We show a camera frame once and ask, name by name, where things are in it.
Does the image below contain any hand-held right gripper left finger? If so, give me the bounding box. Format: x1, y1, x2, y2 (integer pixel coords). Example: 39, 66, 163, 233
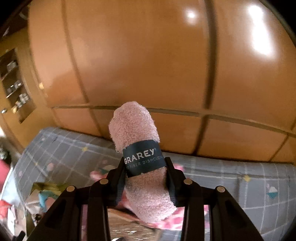
30, 158, 126, 241

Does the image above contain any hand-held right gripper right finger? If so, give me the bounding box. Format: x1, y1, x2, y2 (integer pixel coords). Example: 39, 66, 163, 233
164, 157, 264, 241

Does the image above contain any pink dishcloth dark label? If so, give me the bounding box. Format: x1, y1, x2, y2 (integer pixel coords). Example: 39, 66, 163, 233
108, 101, 178, 224

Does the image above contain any pink spotted plush toy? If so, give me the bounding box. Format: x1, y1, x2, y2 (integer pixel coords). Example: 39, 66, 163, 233
89, 163, 208, 231

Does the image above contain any gold embossed tissue box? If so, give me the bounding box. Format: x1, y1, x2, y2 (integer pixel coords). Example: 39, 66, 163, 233
107, 207, 158, 241

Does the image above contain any large wooden wardrobe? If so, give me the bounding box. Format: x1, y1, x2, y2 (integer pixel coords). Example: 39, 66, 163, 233
25, 0, 296, 163

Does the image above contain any wooden wall shelf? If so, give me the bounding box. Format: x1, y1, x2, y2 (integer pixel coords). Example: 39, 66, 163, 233
0, 47, 37, 124

